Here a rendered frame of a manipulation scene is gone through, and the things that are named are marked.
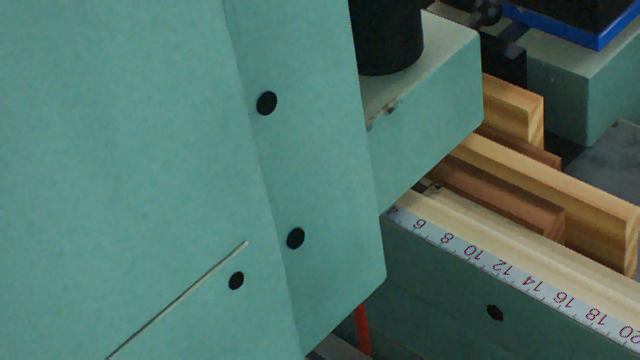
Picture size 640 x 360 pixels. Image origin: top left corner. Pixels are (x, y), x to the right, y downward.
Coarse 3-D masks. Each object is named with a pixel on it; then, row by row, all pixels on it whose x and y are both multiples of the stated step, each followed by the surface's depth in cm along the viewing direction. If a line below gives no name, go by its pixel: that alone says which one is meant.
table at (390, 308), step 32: (576, 160) 81; (608, 160) 80; (608, 192) 78; (384, 288) 76; (384, 320) 79; (416, 320) 76; (448, 320) 73; (448, 352) 75; (480, 352) 72; (512, 352) 70
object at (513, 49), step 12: (432, 12) 79; (516, 24) 82; (480, 36) 76; (492, 36) 76; (504, 36) 81; (516, 36) 81; (480, 48) 76; (492, 48) 75; (504, 48) 75; (516, 48) 75; (492, 60) 76; (504, 60) 75; (516, 60) 75; (492, 72) 76; (504, 72) 75; (516, 72) 75; (516, 84) 76
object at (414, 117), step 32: (448, 32) 70; (416, 64) 69; (448, 64) 69; (480, 64) 72; (384, 96) 67; (416, 96) 68; (448, 96) 70; (480, 96) 73; (384, 128) 66; (416, 128) 69; (448, 128) 72; (384, 160) 68; (416, 160) 70; (384, 192) 69
